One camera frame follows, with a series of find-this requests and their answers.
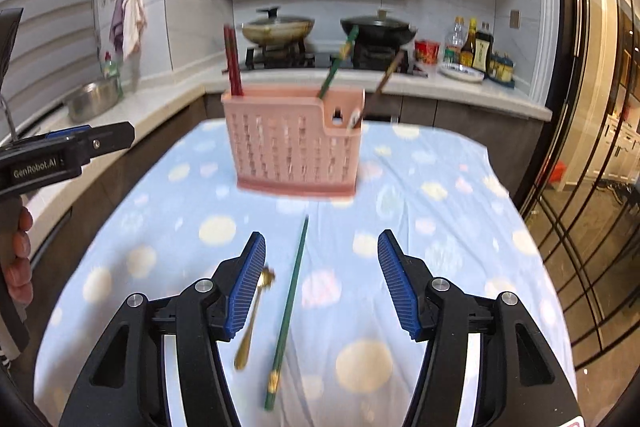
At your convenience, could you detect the dark brown chopstick gold band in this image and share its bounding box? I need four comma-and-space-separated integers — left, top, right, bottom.
347, 50, 405, 129

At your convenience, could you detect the dark red chopstick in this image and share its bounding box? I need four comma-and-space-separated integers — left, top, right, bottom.
229, 29, 244, 96
224, 24, 242, 96

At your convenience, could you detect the green chopstick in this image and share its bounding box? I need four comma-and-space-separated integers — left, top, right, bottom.
264, 216, 309, 412
317, 25, 359, 100

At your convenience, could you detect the left hand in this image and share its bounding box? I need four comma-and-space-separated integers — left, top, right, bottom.
2, 207, 34, 307

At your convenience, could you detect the gold flower spoon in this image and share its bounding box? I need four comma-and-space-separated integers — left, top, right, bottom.
234, 265, 276, 372

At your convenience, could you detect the steel faucet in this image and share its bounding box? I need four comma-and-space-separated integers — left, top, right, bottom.
0, 95, 17, 142

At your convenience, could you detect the steel pot on counter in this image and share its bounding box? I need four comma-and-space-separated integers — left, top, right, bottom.
63, 77, 122, 124

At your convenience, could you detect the blue planet pattern tablecloth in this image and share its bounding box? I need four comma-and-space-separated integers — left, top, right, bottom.
35, 120, 574, 426

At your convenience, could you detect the green dish soap bottle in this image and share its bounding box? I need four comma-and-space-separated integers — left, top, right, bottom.
103, 52, 122, 98

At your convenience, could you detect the pink perforated utensil holder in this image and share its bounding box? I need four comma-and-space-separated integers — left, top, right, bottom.
221, 84, 366, 198

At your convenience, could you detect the purple hanging towel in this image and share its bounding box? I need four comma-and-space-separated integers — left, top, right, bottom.
110, 0, 125, 55

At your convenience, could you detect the white hanging towel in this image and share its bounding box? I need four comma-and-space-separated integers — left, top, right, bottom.
122, 0, 146, 61

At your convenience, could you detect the white plate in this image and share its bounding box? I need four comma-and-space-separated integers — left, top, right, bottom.
438, 63, 485, 83

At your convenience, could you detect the black gas stove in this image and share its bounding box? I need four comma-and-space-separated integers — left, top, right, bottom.
239, 41, 430, 78

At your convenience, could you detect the red instant noodle cup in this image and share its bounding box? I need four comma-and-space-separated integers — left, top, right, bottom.
414, 39, 440, 65

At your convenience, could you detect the seasoning jar set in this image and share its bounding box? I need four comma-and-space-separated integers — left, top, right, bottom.
488, 53, 515, 89

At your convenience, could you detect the clear oil bottle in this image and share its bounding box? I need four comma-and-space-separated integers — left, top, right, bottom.
442, 16, 466, 64

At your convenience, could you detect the beige wok with lid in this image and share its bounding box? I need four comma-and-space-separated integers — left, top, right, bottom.
240, 6, 314, 48

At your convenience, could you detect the amber sauce bottle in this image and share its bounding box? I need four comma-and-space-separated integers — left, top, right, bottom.
459, 17, 477, 67

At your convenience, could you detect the black wok with lid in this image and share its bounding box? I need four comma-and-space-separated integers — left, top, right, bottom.
341, 9, 418, 49

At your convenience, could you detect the dark soy sauce bottle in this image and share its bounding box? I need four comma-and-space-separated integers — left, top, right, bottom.
472, 22, 494, 76

